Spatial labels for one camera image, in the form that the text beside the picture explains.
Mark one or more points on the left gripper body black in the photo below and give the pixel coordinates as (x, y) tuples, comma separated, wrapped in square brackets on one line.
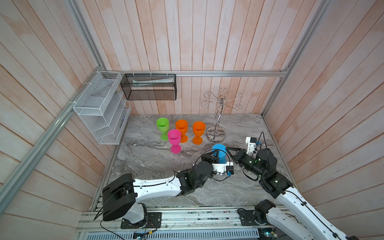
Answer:
[(210, 159)]

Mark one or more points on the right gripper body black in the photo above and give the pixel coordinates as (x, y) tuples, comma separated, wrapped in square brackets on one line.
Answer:
[(246, 161)]

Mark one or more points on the blue plastic wine glass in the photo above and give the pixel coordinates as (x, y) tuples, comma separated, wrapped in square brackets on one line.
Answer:
[(221, 152)]

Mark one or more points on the orange wine glass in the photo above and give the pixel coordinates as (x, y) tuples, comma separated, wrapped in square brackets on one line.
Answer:
[(198, 130), (182, 126)]

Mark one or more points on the orange wine glass front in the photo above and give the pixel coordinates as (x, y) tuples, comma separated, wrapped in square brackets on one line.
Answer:
[(182, 126)]

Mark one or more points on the pink plastic wine glass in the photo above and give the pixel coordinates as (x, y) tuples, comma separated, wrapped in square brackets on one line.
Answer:
[(174, 137)]

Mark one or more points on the green plastic wine glass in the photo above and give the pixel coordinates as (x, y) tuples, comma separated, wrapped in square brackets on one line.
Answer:
[(163, 126)]

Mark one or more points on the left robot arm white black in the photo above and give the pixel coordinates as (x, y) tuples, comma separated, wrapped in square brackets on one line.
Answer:
[(124, 196)]

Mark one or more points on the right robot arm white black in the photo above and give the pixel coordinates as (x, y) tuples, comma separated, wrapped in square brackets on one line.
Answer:
[(309, 223)]

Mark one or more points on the chrome wine glass rack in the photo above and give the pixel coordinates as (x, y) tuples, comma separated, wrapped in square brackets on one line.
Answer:
[(216, 134)]

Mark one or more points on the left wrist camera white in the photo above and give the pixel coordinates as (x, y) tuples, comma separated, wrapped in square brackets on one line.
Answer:
[(223, 169)]

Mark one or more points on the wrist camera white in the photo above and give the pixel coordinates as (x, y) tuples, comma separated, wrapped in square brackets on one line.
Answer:
[(252, 145), (223, 169)]

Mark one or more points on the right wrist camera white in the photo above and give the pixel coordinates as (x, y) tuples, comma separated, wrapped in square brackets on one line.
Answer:
[(252, 145)]

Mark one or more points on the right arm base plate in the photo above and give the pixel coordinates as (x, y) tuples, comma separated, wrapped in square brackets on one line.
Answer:
[(247, 217)]

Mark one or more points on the aluminium mounting rail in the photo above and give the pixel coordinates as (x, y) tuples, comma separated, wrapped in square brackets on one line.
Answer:
[(173, 219)]

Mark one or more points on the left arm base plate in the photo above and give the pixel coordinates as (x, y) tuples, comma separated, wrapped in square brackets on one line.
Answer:
[(151, 220)]

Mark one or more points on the horizontal aluminium wall profile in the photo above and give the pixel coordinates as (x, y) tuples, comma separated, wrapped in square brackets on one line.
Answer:
[(230, 73)]

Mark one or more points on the black wire mesh basket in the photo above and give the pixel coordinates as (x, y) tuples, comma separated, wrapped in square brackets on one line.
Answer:
[(149, 87)]

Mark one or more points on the white wire mesh shelf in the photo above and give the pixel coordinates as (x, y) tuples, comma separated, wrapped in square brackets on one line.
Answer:
[(103, 108)]

